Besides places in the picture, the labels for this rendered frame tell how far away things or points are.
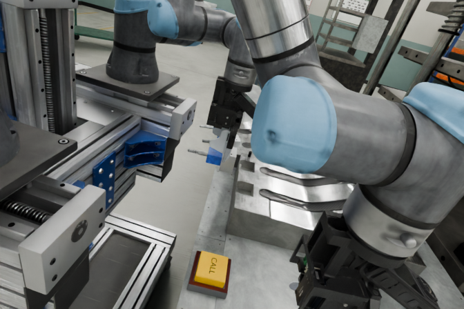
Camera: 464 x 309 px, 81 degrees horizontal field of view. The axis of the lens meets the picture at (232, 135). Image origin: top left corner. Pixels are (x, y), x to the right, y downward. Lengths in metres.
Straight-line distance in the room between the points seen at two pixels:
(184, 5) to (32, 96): 0.37
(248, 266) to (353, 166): 0.50
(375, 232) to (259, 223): 0.43
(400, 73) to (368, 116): 8.44
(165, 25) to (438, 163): 0.50
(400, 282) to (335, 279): 0.06
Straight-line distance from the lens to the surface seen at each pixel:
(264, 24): 0.30
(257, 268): 0.69
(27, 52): 0.67
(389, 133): 0.23
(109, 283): 1.33
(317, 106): 0.20
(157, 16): 0.60
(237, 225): 0.70
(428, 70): 1.61
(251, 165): 0.85
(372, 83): 1.97
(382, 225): 0.29
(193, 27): 0.62
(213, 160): 0.73
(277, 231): 0.71
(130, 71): 0.82
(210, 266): 0.62
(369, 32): 4.96
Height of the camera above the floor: 1.33
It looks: 27 degrees down
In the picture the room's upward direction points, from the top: 15 degrees clockwise
